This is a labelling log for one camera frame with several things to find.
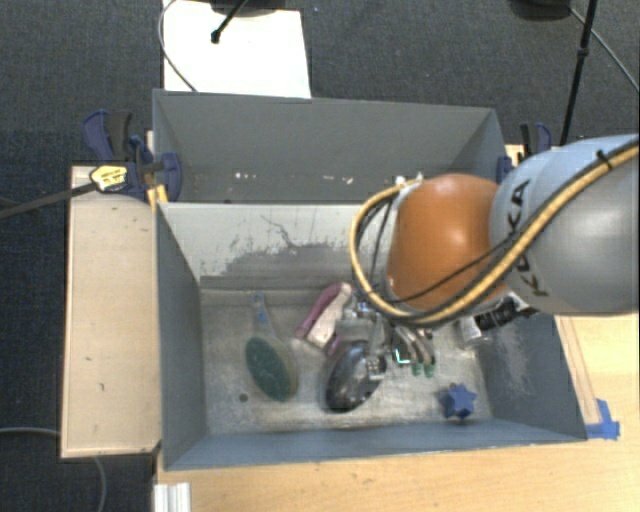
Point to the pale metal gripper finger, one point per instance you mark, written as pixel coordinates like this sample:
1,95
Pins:
356,332
374,367

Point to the black computer mouse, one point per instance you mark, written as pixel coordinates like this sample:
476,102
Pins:
347,380

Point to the pink and white block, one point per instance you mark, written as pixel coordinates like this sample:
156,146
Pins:
325,315

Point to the blue star-shaped toy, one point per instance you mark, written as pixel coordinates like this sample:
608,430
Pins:
457,400

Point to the grey metal bin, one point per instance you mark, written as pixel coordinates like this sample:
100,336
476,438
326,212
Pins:
280,150

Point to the pale wood board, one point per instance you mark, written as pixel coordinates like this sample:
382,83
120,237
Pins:
110,320

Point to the black cylinder on white bracket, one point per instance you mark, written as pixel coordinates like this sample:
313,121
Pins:
497,316

